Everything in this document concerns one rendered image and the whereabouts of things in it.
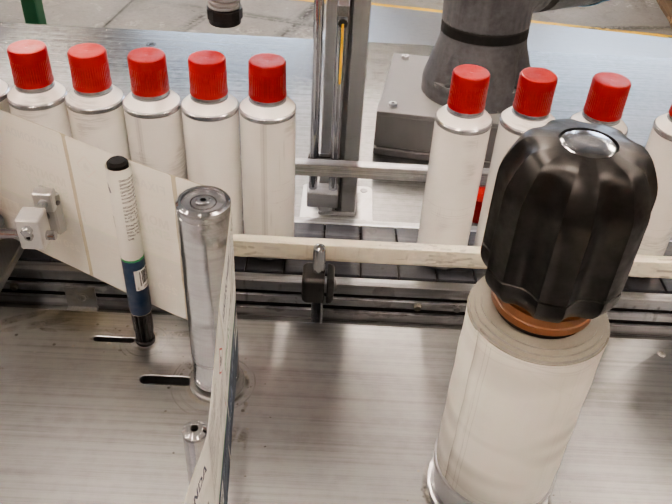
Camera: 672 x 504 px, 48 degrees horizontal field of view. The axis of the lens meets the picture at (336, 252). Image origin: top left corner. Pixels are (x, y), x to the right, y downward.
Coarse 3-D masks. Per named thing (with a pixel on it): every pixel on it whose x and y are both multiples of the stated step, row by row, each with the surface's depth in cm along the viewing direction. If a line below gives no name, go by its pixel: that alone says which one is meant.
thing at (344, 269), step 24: (384, 240) 79; (408, 240) 80; (240, 264) 75; (264, 264) 75; (288, 264) 76; (336, 264) 76; (360, 264) 77; (384, 264) 76; (624, 288) 75; (648, 288) 75
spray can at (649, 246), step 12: (660, 120) 68; (660, 132) 68; (648, 144) 70; (660, 144) 68; (660, 156) 68; (660, 168) 69; (660, 180) 69; (660, 192) 70; (660, 204) 71; (660, 216) 71; (648, 228) 73; (660, 228) 72; (648, 240) 73; (660, 240) 73; (648, 252) 74; (660, 252) 75
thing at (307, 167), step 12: (240, 156) 76; (300, 168) 75; (312, 168) 75; (324, 168) 75; (336, 168) 75; (348, 168) 75; (360, 168) 75; (372, 168) 75; (384, 168) 75; (396, 168) 75; (408, 168) 75; (420, 168) 75; (408, 180) 76; (420, 180) 76; (480, 180) 76
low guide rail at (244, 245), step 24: (240, 240) 73; (264, 240) 73; (288, 240) 73; (312, 240) 73; (336, 240) 73; (360, 240) 73; (408, 264) 74; (432, 264) 74; (456, 264) 74; (480, 264) 74; (648, 264) 73
